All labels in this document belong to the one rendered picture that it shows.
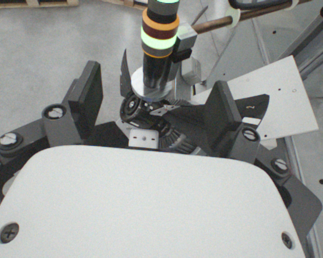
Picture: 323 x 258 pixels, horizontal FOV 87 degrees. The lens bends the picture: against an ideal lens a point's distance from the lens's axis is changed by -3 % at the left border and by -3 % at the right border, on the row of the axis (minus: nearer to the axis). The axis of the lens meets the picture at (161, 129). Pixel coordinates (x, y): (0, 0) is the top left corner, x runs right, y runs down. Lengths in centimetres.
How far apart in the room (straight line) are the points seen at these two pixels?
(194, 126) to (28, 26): 291
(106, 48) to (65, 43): 52
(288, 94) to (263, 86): 9
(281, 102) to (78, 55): 228
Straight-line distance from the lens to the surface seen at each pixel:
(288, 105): 63
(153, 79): 28
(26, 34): 302
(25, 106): 227
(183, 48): 27
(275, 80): 68
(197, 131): 38
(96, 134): 74
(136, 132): 56
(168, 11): 21
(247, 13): 36
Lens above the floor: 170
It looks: 65 degrees down
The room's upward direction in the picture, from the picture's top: 19 degrees clockwise
